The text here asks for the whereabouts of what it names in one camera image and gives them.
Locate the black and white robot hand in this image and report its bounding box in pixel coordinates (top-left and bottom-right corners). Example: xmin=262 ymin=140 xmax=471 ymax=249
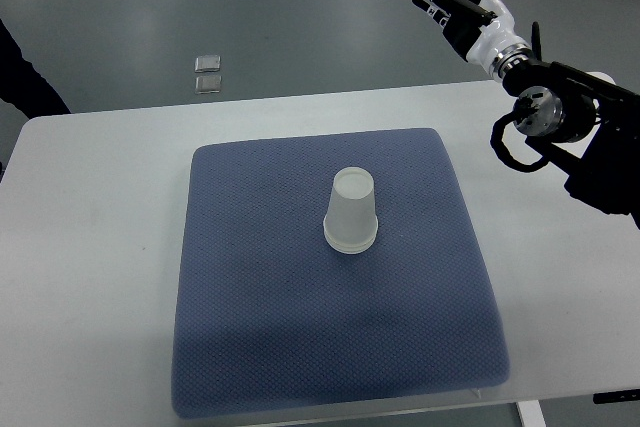
xmin=412 ymin=0 xmax=533 ymax=82

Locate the white paper cup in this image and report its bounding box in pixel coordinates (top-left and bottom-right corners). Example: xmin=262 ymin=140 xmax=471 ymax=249
xmin=323 ymin=214 xmax=379 ymax=255
xmin=323 ymin=166 xmax=378 ymax=250

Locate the white paper cup on cushion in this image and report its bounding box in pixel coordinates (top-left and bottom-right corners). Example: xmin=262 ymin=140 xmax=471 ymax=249
xmin=323 ymin=214 xmax=379 ymax=255

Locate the upper metal floor plate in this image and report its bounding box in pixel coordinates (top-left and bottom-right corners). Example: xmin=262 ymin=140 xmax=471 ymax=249
xmin=194 ymin=54 xmax=221 ymax=73

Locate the blue textured cushion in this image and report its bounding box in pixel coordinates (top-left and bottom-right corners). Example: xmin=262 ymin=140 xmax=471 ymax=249
xmin=171 ymin=128 xmax=510 ymax=419

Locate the black table control panel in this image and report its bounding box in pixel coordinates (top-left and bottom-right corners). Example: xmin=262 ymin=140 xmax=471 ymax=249
xmin=592 ymin=389 xmax=640 ymax=405

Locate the white table leg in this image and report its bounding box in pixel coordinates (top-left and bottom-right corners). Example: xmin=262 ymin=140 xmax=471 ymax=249
xmin=516 ymin=400 xmax=547 ymax=427

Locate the person in dark clothing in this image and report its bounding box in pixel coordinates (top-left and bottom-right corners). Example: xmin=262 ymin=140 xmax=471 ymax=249
xmin=1 ymin=23 xmax=71 ymax=119

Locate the black looped cable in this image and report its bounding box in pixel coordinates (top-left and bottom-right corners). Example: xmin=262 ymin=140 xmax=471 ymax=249
xmin=489 ymin=21 xmax=551 ymax=172

